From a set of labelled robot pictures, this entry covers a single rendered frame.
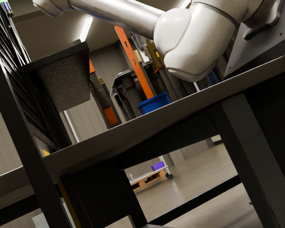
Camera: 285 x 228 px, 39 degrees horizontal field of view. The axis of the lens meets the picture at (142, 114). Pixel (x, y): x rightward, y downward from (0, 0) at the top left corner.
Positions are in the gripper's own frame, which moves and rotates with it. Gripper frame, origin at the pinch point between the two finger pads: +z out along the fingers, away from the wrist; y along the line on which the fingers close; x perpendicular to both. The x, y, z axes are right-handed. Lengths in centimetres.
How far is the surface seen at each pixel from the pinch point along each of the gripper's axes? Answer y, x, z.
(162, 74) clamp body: -19.0, 1.5, 15.0
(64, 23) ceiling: 552, -21, -244
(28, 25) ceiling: 499, 44, -244
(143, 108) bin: -48, 21, 29
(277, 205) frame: -93, 9, 69
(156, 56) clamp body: -20.0, 0.6, 6.8
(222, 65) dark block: -24.6, -24.0, 22.8
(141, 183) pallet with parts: 609, -36, 98
